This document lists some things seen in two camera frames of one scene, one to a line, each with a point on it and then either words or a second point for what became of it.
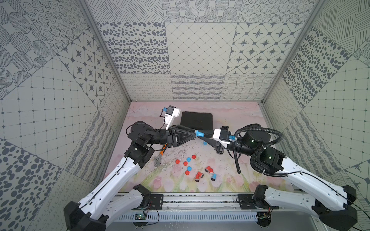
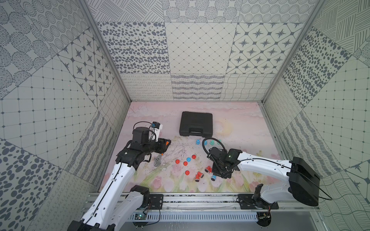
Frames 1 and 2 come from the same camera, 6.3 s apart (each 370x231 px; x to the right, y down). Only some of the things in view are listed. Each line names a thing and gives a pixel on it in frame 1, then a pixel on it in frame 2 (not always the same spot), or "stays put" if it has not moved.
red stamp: [209, 169] stays put
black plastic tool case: [199, 121] stays put
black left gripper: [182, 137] to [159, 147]
